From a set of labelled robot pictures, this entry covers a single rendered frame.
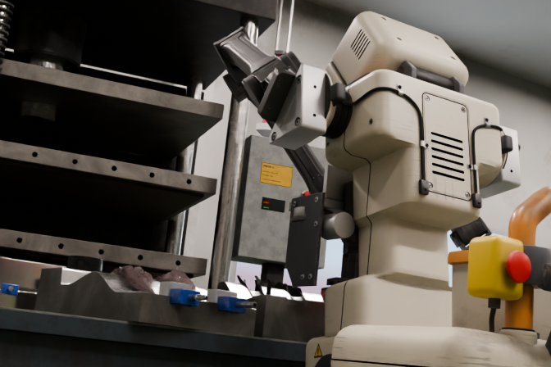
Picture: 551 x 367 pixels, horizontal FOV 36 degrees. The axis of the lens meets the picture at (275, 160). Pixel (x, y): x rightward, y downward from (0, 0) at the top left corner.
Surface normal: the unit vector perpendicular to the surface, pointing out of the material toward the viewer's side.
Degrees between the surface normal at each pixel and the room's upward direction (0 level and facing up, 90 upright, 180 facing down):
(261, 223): 90
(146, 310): 90
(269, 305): 90
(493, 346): 63
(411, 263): 82
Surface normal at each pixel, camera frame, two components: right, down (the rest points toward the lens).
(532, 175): 0.51, -0.15
